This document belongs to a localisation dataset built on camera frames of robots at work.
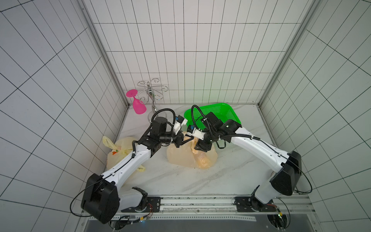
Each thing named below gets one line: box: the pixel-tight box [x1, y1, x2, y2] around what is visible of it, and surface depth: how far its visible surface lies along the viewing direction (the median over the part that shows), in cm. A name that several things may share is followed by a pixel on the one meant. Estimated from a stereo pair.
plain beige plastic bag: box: [166, 131, 218, 170], surface depth 79 cm
